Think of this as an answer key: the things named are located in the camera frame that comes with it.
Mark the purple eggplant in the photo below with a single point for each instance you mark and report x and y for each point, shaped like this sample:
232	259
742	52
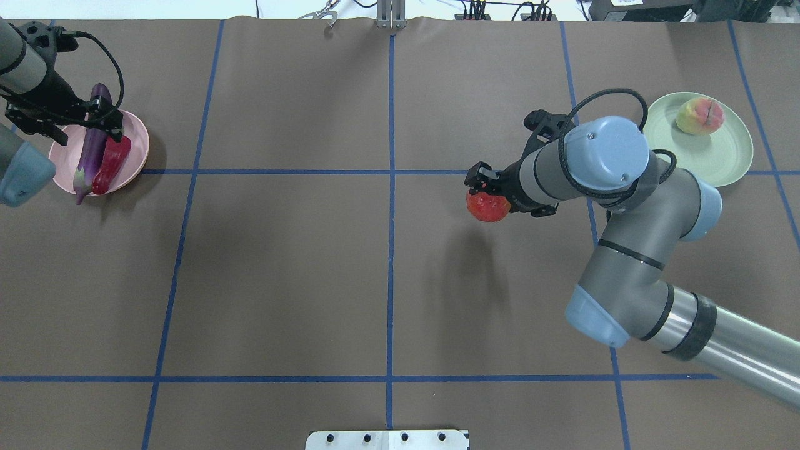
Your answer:
93	146

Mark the red chili pepper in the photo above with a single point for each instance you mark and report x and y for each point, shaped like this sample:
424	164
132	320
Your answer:
114	157

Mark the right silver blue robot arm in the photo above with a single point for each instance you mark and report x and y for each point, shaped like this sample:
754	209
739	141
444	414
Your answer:
622	294

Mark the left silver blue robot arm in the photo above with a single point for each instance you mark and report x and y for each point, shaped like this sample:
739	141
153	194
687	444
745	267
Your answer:
40	101

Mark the pink plate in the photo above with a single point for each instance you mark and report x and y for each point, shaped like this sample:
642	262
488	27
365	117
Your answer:
65	158

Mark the yellow pink peach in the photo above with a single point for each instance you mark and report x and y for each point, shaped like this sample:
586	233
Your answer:
700	116

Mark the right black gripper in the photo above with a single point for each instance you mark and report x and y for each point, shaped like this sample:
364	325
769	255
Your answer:
511	177

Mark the green plate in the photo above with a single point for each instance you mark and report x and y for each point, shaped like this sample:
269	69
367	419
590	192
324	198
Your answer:
720	158

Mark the red pomegranate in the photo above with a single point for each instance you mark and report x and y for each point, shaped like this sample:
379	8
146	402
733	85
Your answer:
487	208

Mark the aluminium frame post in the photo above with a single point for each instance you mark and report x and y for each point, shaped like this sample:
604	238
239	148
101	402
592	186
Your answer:
391	14

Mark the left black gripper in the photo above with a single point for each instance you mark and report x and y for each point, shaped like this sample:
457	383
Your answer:
57	92

